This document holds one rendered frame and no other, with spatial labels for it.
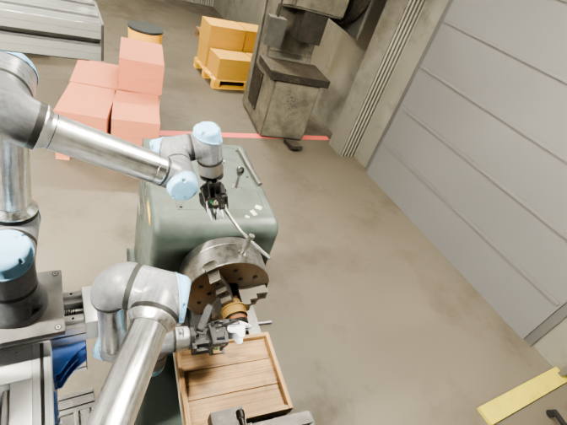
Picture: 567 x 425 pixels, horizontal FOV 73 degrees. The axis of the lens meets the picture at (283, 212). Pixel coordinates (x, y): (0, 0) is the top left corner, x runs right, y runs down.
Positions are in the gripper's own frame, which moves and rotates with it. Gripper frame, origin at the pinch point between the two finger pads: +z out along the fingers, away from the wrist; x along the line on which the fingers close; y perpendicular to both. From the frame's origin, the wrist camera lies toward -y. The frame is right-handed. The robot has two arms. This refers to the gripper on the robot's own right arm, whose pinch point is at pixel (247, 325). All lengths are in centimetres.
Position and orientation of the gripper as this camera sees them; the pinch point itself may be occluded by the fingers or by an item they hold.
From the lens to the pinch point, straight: 137.2
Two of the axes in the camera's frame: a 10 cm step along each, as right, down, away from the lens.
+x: 2.8, -7.5, -6.0
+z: 9.1, 0.1, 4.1
